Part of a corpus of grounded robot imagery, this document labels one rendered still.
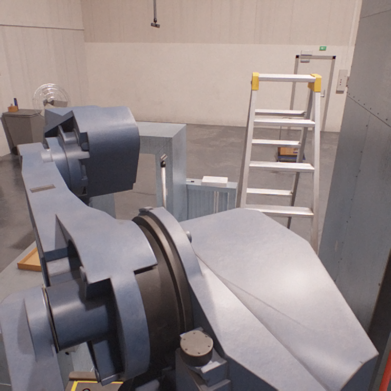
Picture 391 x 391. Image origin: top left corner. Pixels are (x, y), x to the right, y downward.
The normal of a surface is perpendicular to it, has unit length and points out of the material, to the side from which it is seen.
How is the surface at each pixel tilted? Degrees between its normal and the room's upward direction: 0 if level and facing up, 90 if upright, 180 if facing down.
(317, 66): 90
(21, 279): 0
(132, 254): 25
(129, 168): 114
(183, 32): 90
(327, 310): 16
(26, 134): 95
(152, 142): 90
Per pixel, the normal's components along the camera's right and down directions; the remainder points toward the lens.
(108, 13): -0.20, 0.39
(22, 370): 0.35, -0.40
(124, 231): 0.03, -0.90
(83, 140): 0.46, 0.60
